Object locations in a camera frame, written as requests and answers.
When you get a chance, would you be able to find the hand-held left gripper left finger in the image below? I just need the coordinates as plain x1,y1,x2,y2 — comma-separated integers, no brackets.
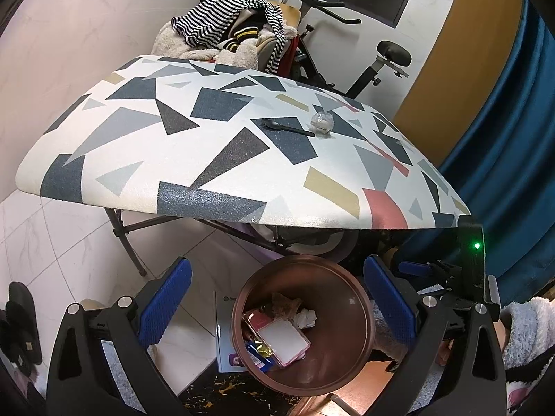
45,257,194,416

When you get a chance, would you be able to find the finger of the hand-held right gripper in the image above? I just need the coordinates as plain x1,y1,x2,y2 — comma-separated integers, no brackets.
398,261,461,289

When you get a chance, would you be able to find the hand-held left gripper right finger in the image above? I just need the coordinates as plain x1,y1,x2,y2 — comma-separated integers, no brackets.
363,254,508,416

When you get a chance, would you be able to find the brown round trash bin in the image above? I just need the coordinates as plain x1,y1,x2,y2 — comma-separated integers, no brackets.
231,255,374,397

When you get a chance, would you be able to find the white tissue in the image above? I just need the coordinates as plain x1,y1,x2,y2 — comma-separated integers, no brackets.
295,307,318,329

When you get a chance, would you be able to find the brown paper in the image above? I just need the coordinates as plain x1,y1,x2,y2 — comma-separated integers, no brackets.
271,292,304,319

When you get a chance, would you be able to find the gold foil wrapper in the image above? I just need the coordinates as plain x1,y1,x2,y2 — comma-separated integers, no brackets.
249,342,276,362

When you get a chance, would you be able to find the pink white plastic box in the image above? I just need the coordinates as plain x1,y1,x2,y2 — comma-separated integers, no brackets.
243,310,312,367

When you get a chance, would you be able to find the clear plastic wrapper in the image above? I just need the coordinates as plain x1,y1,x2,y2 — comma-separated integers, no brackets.
309,110,335,136

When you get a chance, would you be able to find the black plastic spoon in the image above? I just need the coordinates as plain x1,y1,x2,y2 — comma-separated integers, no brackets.
260,118,317,137

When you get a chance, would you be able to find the person's right forearm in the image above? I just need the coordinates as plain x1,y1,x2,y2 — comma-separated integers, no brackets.
494,297,555,416

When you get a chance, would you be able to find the person's right leg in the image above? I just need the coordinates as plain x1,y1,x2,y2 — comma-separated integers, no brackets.
372,303,439,399

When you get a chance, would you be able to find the person's leg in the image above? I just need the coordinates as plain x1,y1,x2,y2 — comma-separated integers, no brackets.
101,340,146,401
372,303,439,399

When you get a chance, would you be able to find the white box under bin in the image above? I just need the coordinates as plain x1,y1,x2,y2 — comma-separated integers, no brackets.
214,290,250,373

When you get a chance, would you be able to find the beige slipper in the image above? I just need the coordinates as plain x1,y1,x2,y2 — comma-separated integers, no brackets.
78,298,116,313

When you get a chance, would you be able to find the person's left leg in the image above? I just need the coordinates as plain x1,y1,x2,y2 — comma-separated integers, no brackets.
101,340,146,401

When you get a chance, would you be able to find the round grey pink object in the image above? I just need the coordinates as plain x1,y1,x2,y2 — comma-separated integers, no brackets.
249,224,360,265

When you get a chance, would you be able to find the blue small box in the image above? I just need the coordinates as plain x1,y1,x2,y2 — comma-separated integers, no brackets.
244,341,272,371

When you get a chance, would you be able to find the blue curtain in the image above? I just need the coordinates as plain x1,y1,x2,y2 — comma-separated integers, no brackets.
403,0,555,308

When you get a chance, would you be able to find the black slipper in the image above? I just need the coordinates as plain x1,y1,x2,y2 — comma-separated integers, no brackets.
8,281,43,365
0,307,22,374

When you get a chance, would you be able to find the black exercise bike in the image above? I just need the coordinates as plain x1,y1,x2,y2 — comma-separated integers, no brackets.
277,0,412,100

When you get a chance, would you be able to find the red garment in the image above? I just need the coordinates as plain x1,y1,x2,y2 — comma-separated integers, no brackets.
280,37,304,76

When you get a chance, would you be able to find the cream fluffy garment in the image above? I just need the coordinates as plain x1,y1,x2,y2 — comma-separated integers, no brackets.
152,21,300,68

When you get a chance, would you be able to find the dark jacket with yellow stripes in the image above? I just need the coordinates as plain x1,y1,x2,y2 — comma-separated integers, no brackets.
221,6,270,50

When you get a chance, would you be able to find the wooden chair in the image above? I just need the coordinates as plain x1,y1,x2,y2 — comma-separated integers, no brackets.
266,0,302,29

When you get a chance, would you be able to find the black white striped garment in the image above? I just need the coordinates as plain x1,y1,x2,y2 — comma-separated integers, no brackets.
171,0,287,74

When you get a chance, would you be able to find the black table leg frame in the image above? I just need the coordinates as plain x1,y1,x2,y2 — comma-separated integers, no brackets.
104,208,304,278

